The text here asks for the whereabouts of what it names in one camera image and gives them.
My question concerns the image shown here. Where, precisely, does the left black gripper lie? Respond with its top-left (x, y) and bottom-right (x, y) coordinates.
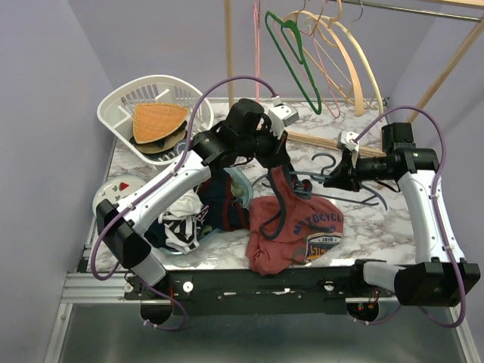
top-left (237, 122), bottom-right (292, 172)

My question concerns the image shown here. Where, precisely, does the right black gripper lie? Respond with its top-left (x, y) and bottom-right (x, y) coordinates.
top-left (324, 150), bottom-right (395, 192)

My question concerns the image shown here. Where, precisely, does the red tank top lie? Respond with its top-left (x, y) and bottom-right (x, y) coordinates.
top-left (246, 166), bottom-right (344, 275)

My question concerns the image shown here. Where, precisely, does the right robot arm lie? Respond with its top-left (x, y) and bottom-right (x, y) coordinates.
top-left (324, 123), bottom-right (480, 307)

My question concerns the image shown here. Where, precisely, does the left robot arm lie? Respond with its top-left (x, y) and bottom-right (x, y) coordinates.
top-left (96, 98), bottom-right (299, 299)

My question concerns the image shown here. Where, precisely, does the green plastic hanger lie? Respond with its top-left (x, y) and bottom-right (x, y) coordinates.
top-left (264, 11), bottom-right (323, 115)

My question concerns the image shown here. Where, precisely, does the light wooden hanger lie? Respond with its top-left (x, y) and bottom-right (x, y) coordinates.
top-left (281, 0), bottom-right (366, 117)

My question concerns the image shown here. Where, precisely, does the cream plastic hanger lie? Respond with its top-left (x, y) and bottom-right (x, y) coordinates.
top-left (312, 0), bottom-right (383, 116)

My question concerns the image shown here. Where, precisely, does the black white striped garment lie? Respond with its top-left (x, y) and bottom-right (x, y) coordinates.
top-left (157, 190), bottom-right (203, 254)

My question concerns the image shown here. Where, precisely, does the white plastic laundry basket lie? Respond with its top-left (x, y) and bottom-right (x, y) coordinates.
top-left (97, 75), bottom-right (214, 169)

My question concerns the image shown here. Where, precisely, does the orange woven fan mat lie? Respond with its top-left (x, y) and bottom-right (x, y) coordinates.
top-left (133, 103), bottom-right (188, 144)

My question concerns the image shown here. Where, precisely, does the watermelon pattern plate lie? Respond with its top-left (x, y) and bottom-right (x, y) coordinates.
top-left (92, 174), bottom-right (147, 216)

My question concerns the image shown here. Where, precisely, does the wooden clothes rack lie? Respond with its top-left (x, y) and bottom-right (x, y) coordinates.
top-left (223, 1), bottom-right (483, 157)

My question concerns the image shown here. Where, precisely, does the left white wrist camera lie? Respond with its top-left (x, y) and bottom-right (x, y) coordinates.
top-left (267, 104), bottom-right (299, 139)

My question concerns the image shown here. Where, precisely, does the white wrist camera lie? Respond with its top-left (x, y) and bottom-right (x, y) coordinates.
top-left (267, 104), bottom-right (299, 139)
top-left (337, 131), bottom-right (359, 166)

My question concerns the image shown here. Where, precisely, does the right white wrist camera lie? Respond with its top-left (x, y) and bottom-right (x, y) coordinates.
top-left (337, 131), bottom-right (359, 166)

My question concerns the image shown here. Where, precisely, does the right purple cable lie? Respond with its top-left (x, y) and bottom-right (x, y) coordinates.
top-left (351, 105), bottom-right (468, 330)

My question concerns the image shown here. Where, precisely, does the purple cable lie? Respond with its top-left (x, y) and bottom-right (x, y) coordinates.
top-left (90, 75), bottom-right (281, 332)
top-left (351, 105), bottom-right (468, 330)

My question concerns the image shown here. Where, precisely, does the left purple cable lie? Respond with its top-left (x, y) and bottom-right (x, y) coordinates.
top-left (90, 75), bottom-right (281, 332)

